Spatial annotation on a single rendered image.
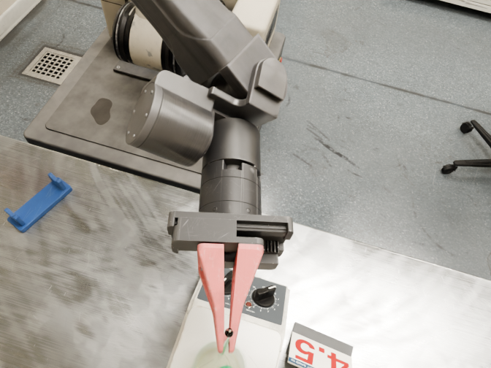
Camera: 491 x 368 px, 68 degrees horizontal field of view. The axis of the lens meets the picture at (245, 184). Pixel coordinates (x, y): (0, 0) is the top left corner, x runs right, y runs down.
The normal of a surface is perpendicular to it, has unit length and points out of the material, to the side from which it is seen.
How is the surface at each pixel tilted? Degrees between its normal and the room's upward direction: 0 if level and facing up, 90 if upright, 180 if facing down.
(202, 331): 0
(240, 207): 17
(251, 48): 36
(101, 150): 0
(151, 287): 0
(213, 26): 22
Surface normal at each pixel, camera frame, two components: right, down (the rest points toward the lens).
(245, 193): 0.47, -0.44
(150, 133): 0.29, 0.57
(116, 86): 0.10, -0.51
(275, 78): 0.58, -0.11
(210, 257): 0.09, -0.15
